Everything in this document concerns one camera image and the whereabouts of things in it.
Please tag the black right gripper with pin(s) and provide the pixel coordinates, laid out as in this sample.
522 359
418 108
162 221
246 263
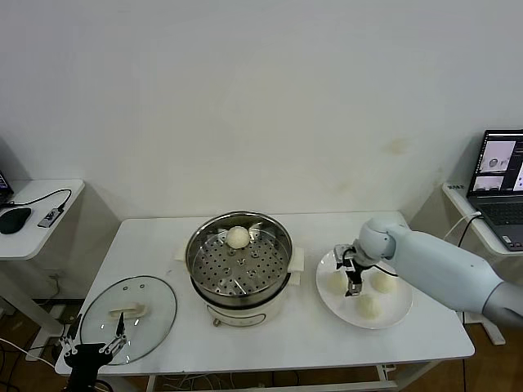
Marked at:
354 273

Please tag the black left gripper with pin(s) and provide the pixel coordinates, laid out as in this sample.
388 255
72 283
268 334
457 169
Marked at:
83 361

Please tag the white steamed baozi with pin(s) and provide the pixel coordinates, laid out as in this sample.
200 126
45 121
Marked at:
336 282
369 307
237 237
384 281

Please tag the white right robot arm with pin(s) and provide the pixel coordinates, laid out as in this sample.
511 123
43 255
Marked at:
429 261

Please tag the stainless steel steamer basket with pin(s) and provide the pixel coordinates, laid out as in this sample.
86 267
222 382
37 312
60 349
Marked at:
241 273

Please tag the white round plate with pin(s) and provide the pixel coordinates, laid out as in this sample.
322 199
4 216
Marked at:
327 304

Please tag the white side table with mouse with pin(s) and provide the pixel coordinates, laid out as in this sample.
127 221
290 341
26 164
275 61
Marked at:
37 245

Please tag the white electric cooker pot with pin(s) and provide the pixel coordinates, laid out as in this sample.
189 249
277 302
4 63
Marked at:
245 316

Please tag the grey usb hub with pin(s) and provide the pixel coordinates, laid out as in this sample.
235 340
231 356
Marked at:
51 217

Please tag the white side table with laptop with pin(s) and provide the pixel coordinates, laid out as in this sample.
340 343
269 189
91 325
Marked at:
482 233

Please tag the black computer mouse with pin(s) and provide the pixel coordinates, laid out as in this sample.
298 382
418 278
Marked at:
15 220

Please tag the grey open laptop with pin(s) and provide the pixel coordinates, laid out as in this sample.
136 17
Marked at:
500 212

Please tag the dark screen device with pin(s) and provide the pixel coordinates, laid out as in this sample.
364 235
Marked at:
4 183

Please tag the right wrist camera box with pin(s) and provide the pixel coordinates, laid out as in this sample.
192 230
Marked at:
340 253

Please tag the white table frame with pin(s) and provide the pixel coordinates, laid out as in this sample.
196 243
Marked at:
386 369

